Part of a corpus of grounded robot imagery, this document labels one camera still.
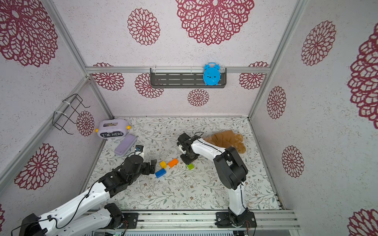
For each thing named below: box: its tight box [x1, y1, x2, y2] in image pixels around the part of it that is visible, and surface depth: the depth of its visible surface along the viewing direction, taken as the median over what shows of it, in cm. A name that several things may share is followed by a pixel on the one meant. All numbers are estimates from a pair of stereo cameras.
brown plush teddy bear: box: [203, 129, 247, 154], surface depth 97 cm
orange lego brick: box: [167, 158, 179, 169], surface depth 96 cm
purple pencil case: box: [114, 133, 137, 156], surface depth 102 cm
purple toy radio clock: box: [94, 118, 132, 139], surface depth 105 cm
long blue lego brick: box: [155, 168, 167, 179], surface depth 91 cm
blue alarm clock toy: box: [203, 61, 221, 86], surface depth 90 cm
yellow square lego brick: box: [159, 160, 167, 169], surface depth 92 cm
